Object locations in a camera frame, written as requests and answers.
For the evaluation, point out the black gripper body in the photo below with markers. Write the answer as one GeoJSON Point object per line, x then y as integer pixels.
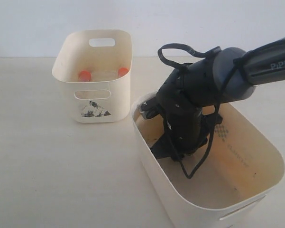
{"type": "Point", "coordinates": [185, 124]}

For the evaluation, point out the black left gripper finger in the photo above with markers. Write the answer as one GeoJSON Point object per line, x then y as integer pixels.
{"type": "Point", "coordinates": [163, 148]}

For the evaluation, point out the orange-capped tube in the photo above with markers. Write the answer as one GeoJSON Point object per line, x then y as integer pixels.
{"type": "Point", "coordinates": [97, 76]}
{"type": "Point", "coordinates": [122, 71]}

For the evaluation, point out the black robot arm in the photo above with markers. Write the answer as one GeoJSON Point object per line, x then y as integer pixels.
{"type": "Point", "coordinates": [200, 80]}

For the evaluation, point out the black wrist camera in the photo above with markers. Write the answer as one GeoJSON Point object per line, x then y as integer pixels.
{"type": "Point", "coordinates": [150, 108]}

